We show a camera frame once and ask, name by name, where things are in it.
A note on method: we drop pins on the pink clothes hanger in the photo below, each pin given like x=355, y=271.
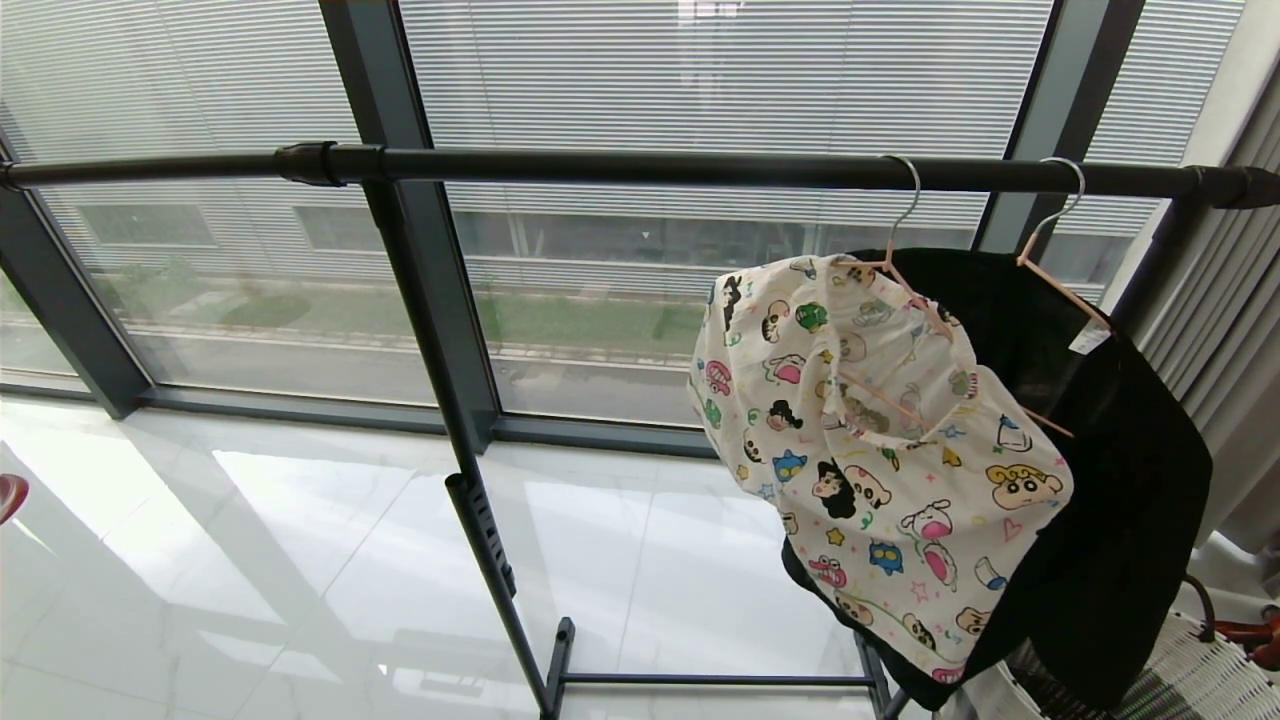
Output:
x=1055, y=290
x=915, y=190

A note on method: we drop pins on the window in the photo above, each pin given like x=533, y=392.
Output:
x=700, y=60

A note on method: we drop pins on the red round wooden stand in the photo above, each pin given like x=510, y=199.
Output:
x=8, y=495

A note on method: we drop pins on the white laundry basket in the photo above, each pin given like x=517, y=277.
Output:
x=1200, y=685

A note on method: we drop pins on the brown wooden stand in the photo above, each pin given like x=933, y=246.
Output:
x=1265, y=650

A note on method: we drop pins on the black clothes rack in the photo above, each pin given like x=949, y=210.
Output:
x=600, y=165

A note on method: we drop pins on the cream printed garment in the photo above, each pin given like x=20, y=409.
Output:
x=900, y=520

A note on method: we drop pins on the black garment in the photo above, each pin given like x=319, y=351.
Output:
x=1120, y=500

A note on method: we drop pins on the beige curtain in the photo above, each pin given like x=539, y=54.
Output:
x=1240, y=300

